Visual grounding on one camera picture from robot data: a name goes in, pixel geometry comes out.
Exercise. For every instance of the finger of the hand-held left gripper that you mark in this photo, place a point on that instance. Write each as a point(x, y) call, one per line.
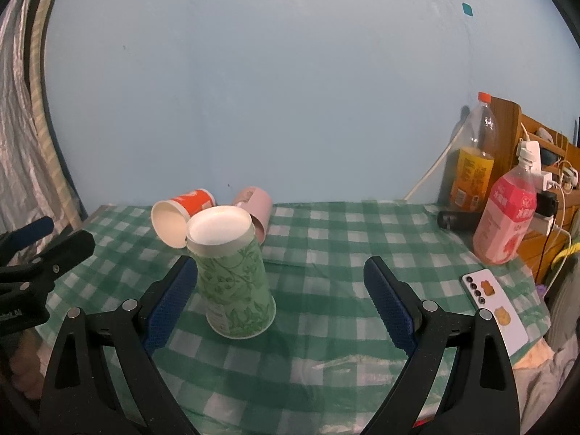
point(68, 249)
point(29, 231)

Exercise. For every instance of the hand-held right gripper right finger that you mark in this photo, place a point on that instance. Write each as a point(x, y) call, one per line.
point(390, 310)

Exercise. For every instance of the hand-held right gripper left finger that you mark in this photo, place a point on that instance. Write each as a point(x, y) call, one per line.
point(166, 310)

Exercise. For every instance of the green patterned paper cup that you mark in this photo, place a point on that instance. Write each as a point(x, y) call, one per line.
point(235, 290)

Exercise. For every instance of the orange paper cup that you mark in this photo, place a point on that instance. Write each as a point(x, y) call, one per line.
point(195, 204)

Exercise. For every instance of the pink cup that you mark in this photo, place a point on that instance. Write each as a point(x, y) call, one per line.
point(258, 204)

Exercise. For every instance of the green checkered tablecloth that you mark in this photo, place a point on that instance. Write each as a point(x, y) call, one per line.
point(317, 258)

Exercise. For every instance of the white phone with stickers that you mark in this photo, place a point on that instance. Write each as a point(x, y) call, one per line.
point(480, 286)

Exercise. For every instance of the black cylinder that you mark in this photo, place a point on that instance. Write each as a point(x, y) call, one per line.
point(457, 222)

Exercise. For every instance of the pink drink bottle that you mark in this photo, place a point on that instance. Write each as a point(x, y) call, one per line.
point(503, 217)

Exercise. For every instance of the orange drink bottle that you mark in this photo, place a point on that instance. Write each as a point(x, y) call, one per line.
point(471, 172)

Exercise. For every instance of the grey blanket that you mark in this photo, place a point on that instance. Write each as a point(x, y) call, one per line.
point(559, 371)

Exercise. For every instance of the black power adapter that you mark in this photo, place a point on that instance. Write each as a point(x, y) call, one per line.
point(547, 203)

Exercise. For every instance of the white power adapter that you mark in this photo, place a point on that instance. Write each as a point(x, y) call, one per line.
point(545, 180)

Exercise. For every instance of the white charger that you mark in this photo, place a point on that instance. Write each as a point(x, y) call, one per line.
point(531, 152)

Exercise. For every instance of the wooden shelf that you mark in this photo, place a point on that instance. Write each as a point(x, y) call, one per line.
point(507, 118)

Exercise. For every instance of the teal wall sticker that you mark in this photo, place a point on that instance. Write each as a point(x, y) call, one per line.
point(467, 9)

